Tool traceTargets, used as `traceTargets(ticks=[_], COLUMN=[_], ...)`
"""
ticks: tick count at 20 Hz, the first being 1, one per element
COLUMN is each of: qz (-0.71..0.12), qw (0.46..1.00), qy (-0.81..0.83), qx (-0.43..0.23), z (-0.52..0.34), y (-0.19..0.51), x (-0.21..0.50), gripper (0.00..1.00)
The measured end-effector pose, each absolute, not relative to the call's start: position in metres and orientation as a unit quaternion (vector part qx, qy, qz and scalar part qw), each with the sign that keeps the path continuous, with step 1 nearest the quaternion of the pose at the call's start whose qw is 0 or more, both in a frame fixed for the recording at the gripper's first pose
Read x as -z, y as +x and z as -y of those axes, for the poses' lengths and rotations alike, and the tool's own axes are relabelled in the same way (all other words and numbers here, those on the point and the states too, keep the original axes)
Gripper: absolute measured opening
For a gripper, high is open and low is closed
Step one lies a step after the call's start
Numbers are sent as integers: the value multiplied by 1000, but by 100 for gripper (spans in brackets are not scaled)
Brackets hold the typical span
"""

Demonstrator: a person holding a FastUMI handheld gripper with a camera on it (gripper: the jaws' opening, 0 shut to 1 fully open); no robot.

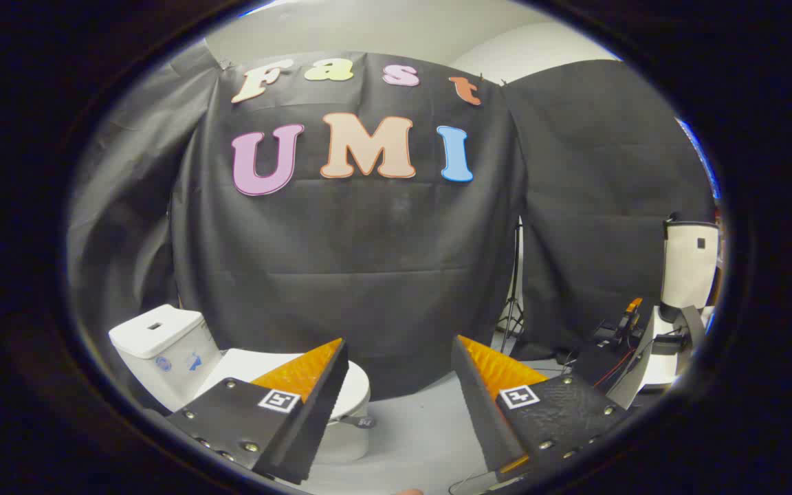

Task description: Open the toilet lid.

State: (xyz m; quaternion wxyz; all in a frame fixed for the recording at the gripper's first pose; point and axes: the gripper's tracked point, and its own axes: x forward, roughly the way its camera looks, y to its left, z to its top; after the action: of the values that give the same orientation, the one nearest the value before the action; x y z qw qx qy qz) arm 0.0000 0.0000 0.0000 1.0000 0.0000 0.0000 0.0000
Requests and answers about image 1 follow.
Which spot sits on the white toilet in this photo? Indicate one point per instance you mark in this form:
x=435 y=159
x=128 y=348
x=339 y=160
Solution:
x=162 y=344

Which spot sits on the orange and black tool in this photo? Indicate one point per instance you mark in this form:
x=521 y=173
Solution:
x=633 y=313

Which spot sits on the black tripod stand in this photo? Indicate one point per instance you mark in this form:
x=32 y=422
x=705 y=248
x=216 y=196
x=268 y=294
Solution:
x=514 y=302

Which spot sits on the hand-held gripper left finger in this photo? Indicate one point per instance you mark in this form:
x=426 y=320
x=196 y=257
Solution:
x=313 y=412

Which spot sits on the white cylindrical device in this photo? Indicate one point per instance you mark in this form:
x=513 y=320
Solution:
x=688 y=268

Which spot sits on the black backdrop cloth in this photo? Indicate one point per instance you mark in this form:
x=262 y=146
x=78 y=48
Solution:
x=368 y=240

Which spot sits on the black equipment table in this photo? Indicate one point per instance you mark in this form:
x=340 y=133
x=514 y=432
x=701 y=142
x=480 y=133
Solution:
x=599 y=364

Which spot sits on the white toilet lid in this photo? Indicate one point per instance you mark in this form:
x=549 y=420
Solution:
x=245 y=364

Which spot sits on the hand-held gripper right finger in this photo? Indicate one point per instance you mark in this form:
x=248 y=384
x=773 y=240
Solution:
x=482 y=405

